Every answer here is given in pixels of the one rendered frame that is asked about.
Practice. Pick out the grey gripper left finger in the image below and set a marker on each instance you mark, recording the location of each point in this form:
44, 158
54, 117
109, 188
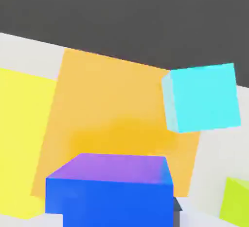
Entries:
52, 221

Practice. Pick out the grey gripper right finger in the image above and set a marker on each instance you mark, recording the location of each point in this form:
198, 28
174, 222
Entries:
176, 217

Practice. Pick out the small blue cube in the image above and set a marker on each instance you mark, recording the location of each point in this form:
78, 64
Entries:
116, 199

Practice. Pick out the small lime green cube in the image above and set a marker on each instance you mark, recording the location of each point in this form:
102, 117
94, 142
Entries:
236, 203

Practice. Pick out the small cyan cube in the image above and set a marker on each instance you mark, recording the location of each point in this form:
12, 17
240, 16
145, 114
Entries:
204, 98

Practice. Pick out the large yellow box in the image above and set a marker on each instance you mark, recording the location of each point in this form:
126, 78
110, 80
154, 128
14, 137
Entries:
21, 137

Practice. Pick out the large orange box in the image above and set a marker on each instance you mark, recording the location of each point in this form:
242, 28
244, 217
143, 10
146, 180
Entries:
109, 104

